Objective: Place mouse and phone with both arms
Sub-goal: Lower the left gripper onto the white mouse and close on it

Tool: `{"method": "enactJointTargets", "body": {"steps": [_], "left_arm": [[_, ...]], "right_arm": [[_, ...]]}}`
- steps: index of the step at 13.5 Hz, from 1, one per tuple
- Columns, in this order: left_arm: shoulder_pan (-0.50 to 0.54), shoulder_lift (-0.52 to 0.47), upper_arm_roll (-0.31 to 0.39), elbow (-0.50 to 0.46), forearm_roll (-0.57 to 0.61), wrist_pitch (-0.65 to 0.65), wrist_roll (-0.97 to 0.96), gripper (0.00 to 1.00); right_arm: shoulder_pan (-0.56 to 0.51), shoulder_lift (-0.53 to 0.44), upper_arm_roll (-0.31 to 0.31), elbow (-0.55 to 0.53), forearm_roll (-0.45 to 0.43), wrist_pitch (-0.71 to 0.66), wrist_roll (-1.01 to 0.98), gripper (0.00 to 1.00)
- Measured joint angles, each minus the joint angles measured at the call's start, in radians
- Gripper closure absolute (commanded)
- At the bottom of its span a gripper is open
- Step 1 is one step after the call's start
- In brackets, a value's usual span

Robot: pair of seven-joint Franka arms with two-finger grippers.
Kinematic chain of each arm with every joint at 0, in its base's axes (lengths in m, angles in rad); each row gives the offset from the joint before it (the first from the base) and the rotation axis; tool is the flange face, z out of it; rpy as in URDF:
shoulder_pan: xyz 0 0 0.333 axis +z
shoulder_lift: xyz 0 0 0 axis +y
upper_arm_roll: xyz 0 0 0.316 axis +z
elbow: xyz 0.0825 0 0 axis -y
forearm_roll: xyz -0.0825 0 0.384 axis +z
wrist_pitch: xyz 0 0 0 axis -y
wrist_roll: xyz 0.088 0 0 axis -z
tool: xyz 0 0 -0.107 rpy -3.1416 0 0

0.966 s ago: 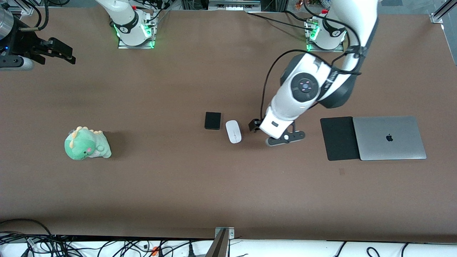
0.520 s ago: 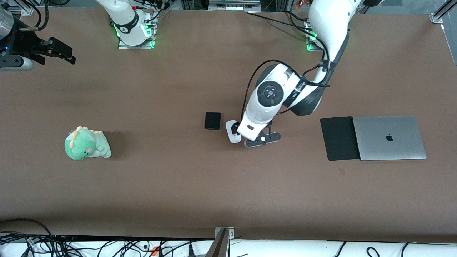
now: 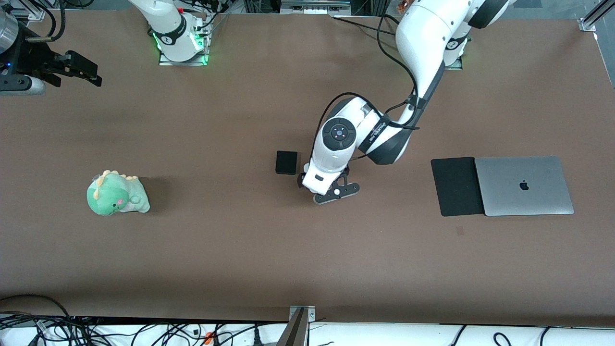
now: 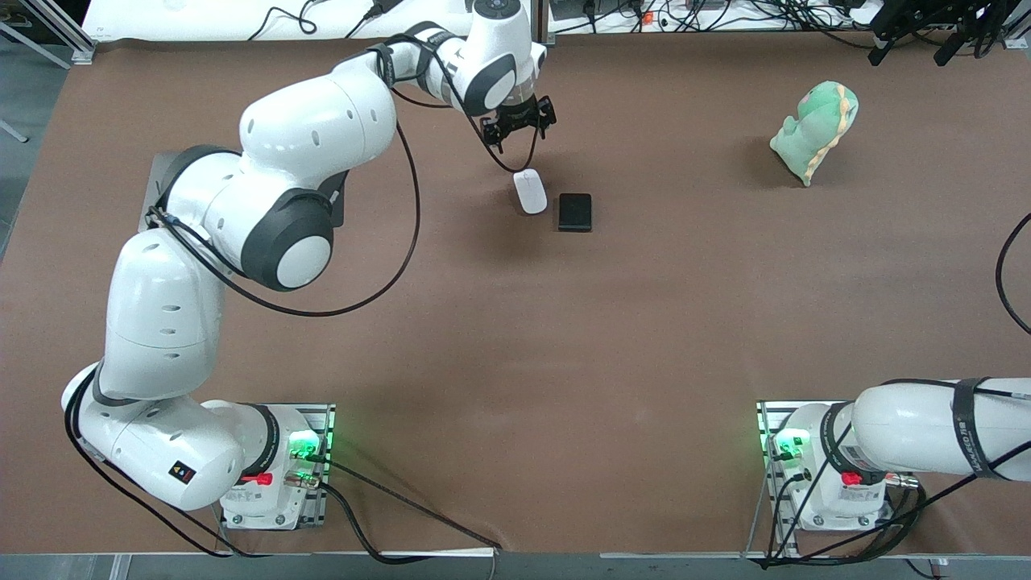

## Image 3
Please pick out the silver closed laptop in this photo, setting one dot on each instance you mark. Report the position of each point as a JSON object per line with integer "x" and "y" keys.
{"x": 509, "y": 192}

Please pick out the aluminium frame profile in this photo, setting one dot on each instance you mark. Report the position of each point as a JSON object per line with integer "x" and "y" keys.
{"x": 33, "y": 14}
{"x": 588, "y": 23}

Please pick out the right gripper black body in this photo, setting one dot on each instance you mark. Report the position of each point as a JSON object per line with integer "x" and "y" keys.
{"x": 30, "y": 58}

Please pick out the grey power strip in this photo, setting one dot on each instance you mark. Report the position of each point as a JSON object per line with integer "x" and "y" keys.
{"x": 314, "y": 7}

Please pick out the green dinosaur plush toy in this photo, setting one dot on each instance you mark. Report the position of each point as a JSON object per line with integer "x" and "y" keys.
{"x": 113, "y": 194}

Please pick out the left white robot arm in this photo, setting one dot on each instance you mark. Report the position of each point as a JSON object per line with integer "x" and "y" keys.
{"x": 427, "y": 38}

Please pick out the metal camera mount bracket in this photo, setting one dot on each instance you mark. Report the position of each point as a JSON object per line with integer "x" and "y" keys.
{"x": 295, "y": 331}

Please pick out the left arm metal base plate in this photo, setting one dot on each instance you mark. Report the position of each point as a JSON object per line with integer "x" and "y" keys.
{"x": 454, "y": 67}

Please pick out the grey side panel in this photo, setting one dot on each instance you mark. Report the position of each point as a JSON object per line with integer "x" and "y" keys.
{"x": 608, "y": 57}

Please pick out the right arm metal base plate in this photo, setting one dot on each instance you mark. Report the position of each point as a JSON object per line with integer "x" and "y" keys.
{"x": 185, "y": 63}

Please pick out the black mouse pad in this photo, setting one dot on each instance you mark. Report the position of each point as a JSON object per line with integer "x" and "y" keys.
{"x": 454, "y": 187}

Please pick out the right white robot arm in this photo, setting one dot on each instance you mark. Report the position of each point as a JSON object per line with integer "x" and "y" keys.
{"x": 170, "y": 29}

